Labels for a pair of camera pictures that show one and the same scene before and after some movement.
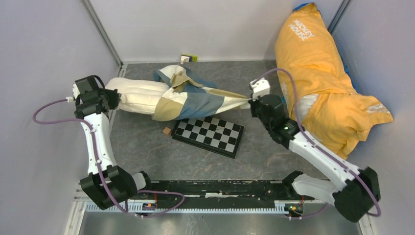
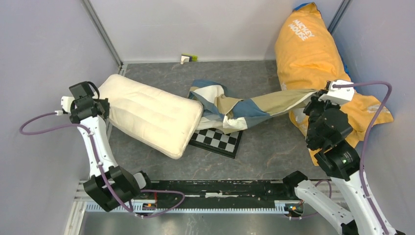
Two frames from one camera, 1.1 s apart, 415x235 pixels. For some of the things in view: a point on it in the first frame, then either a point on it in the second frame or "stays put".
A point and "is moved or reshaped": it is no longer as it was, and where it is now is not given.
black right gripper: [253, 103] -> [314, 101]
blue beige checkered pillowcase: [190, 95] -> [221, 109]
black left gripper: [114, 98] -> [104, 105]
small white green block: [188, 57] stays put
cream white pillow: [137, 96] is moved or reshaped
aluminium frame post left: [100, 27] stays put
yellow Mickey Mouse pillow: [329, 111] stays put
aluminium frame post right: [339, 16] stays put
